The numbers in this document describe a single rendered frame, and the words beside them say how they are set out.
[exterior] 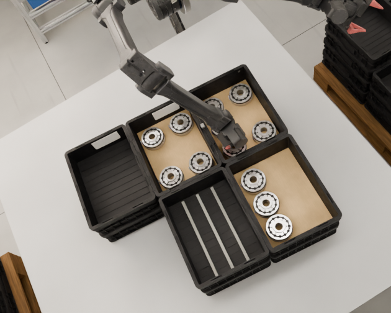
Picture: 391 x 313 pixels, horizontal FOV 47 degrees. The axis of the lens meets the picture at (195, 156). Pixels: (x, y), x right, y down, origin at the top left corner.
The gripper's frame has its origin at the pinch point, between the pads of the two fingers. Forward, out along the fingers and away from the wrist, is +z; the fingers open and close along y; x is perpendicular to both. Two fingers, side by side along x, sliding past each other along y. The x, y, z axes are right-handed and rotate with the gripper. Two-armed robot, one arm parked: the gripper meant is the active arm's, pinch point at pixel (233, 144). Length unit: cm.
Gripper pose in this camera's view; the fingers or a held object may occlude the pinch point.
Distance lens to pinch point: 192.1
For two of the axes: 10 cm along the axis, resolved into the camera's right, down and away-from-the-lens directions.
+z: 1.9, 4.1, 8.9
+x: -4.8, -7.5, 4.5
